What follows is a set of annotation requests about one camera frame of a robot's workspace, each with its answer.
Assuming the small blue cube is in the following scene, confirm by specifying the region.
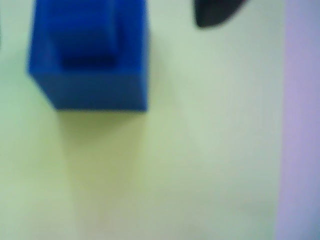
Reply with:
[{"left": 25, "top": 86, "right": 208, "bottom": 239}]
[{"left": 25, "top": 0, "right": 150, "bottom": 113}]

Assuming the tiny blue cube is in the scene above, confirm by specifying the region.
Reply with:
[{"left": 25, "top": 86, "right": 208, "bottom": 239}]
[{"left": 49, "top": 0, "right": 121, "bottom": 69}]

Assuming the green paper square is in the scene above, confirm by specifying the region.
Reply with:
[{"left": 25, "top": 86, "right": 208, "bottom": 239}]
[{"left": 0, "top": 0, "right": 288, "bottom": 240}]

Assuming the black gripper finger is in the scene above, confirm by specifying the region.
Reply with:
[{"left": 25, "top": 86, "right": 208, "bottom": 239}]
[{"left": 192, "top": 0, "right": 250, "bottom": 28}]

